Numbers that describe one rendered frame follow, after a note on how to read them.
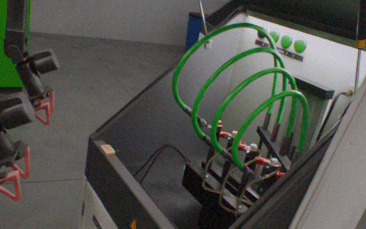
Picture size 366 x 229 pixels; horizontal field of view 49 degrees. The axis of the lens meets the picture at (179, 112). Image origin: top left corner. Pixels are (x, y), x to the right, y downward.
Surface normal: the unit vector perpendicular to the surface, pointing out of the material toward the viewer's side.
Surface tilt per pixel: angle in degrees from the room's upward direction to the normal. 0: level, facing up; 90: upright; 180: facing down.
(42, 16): 90
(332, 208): 76
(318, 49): 90
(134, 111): 90
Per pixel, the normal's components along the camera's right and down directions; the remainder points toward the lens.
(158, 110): 0.51, 0.39
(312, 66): -0.84, 0.04
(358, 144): -0.78, -0.18
